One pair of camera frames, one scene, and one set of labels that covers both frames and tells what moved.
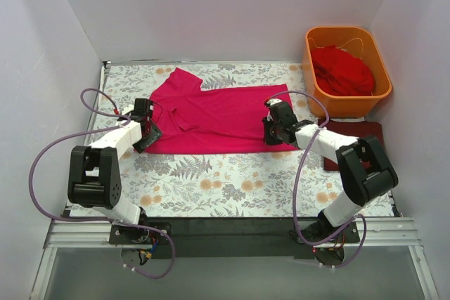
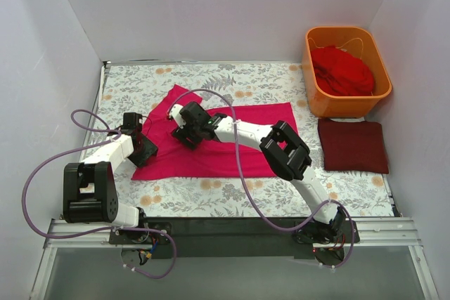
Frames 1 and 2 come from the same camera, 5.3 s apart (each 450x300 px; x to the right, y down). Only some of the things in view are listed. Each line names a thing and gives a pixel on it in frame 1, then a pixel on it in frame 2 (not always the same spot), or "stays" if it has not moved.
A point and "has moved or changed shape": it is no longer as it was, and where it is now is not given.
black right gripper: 268,135 -> 184,135
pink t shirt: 215,120 has moved or changed shape
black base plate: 226,237 stays
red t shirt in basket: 339,72 stays
